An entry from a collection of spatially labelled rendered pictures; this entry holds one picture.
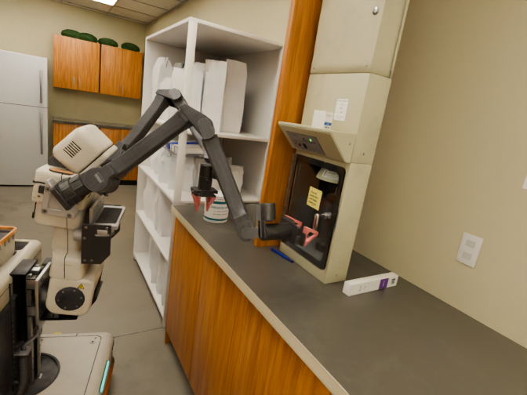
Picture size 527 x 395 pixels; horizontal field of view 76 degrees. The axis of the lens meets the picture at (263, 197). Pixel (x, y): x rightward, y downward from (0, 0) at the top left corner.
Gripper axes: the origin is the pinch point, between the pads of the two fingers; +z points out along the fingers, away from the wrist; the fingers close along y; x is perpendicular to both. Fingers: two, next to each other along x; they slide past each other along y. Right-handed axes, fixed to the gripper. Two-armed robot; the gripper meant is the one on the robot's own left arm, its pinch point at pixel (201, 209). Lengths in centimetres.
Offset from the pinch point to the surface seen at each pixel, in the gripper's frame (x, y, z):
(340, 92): -34, 34, -56
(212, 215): 23.4, 15.6, 11.8
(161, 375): 27, -1, 110
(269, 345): -54, 7, 29
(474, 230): -71, 77, -15
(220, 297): -15.5, 6.9, 34.7
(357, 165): -46, 37, -31
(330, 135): -45, 23, -40
